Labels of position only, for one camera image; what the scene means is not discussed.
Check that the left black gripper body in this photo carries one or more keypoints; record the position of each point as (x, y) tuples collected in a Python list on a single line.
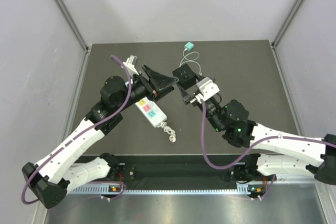
[(140, 89)]

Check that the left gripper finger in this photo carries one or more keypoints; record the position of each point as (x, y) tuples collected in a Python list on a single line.
[(159, 93), (158, 80)]

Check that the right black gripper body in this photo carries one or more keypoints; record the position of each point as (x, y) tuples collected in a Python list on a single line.
[(212, 108)]

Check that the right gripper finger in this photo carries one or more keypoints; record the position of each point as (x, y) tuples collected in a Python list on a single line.
[(201, 80), (185, 96)]

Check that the black cube adapter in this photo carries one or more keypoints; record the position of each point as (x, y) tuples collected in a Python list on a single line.
[(187, 77)]

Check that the white power strip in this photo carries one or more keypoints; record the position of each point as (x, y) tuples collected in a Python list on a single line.
[(150, 110)]

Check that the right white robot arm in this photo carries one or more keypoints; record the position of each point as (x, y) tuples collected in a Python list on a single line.
[(291, 154)]

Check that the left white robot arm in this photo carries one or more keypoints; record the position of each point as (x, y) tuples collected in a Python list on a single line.
[(52, 178)]

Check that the teal charger block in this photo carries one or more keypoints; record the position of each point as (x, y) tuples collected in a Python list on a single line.
[(188, 46)]

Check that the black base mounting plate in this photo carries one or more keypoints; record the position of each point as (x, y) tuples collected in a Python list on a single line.
[(183, 172)]

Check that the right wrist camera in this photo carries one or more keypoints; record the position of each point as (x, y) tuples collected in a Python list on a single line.
[(205, 92)]

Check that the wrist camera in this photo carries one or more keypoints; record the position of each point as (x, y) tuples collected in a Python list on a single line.
[(205, 92), (130, 65)]

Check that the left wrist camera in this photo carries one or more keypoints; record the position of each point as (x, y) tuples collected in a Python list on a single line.
[(130, 65)]

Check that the grey slotted cable duct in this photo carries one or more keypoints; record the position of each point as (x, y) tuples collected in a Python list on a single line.
[(114, 189)]

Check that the left aluminium frame post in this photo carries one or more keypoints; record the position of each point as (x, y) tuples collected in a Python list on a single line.
[(71, 23)]

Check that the aluminium frame post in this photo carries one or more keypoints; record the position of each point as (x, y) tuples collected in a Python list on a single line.
[(287, 22), (71, 23)]

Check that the right aluminium frame post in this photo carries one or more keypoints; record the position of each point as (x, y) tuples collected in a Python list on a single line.
[(287, 22)]

